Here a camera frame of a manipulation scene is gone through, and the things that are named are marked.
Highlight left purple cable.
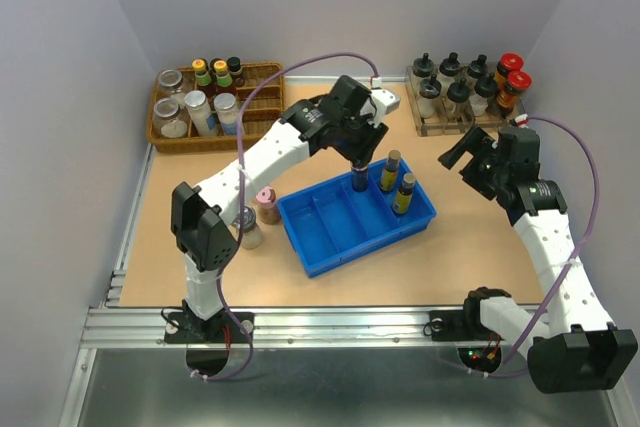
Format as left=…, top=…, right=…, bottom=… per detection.
left=188, top=51, right=384, bottom=382

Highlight wicker divided basket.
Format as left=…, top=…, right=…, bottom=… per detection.
left=146, top=62, right=286, bottom=154

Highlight clear acrylic cruet rack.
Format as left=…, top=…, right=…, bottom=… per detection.
left=404, top=65, right=525, bottom=137

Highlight clear glass jar back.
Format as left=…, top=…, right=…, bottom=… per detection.
left=156, top=69, right=194, bottom=109

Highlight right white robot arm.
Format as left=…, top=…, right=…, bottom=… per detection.
left=439, top=126, right=638, bottom=394

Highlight tall jar white contents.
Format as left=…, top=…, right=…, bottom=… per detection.
left=184, top=90, right=218, bottom=137

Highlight aluminium frame rail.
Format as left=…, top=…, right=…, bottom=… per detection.
left=80, top=305, right=482, bottom=350

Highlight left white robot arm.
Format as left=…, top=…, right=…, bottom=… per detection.
left=170, top=75, right=399, bottom=341

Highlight yellow label bottle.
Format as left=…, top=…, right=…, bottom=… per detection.
left=392, top=172, right=416, bottom=216
left=379, top=149, right=401, bottom=192

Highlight black top cruet front left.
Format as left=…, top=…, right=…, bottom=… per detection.
left=417, top=74, right=441, bottom=119

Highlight black top cruet back right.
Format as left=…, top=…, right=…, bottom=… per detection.
left=466, top=54, right=487, bottom=84

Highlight clear glass jar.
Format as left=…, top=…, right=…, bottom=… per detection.
left=152, top=98, right=189, bottom=139
left=156, top=69, right=194, bottom=109

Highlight red lid jar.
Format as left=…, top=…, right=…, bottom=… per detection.
left=496, top=70, right=532, bottom=117
left=495, top=52, right=524, bottom=85

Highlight blue divided plastic bin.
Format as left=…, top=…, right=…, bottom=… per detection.
left=278, top=159, right=437, bottom=278

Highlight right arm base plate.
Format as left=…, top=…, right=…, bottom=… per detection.
left=423, top=309, right=496, bottom=342

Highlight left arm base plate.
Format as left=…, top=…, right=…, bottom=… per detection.
left=160, top=309, right=247, bottom=345

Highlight clear glass jar front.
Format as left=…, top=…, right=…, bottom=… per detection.
left=152, top=98, right=189, bottom=139

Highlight black top cruet front middle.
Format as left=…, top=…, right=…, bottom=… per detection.
left=444, top=78, right=470, bottom=120

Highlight pink lid spice jar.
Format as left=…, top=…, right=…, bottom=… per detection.
left=255, top=186, right=281, bottom=225

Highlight amber oil bottle black cap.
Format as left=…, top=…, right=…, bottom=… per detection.
left=351, top=164, right=369, bottom=192

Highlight green label sauce bottle right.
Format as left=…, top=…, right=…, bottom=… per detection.
left=209, top=58, right=237, bottom=95

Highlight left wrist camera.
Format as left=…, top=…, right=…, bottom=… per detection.
left=371, top=88, right=400, bottom=117

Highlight red lid jar back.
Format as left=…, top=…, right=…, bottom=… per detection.
left=495, top=52, right=524, bottom=85

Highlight black top cruet front right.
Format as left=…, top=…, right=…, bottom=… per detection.
left=470, top=73, right=498, bottom=117

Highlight black top cruet back left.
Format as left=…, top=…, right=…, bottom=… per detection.
left=412, top=53, right=434, bottom=82

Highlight black top cruet back middle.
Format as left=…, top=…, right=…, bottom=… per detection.
left=438, top=52, right=461, bottom=87

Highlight black cruet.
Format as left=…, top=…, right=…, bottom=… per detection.
left=470, top=73, right=498, bottom=117
left=444, top=78, right=470, bottom=120
left=438, top=52, right=461, bottom=87
left=417, top=74, right=441, bottom=119
left=466, top=54, right=487, bottom=84
left=412, top=53, right=434, bottom=82

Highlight purple cable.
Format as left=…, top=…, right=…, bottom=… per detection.
left=188, top=51, right=384, bottom=382
left=467, top=114, right=601, bottom=379

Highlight tall jar blue label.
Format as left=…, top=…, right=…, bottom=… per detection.
left=214, top=93, right=240, bottom=136

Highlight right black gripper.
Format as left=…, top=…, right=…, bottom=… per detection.
left=438, top=124, right=508, bottom=199

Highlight dark sauce bottle black cap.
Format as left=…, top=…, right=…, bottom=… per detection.
left=227, top=56, right=246, bottom=87

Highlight red lid jar front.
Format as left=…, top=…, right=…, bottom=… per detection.
left=496, top=70, right=532, bottom=117

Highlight silver lid grinder jar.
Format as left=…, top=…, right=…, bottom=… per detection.
left=233, top=205, right=263, bottom=250

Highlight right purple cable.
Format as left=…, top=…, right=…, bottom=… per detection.
left=467, top=114, right=601, bottom=379

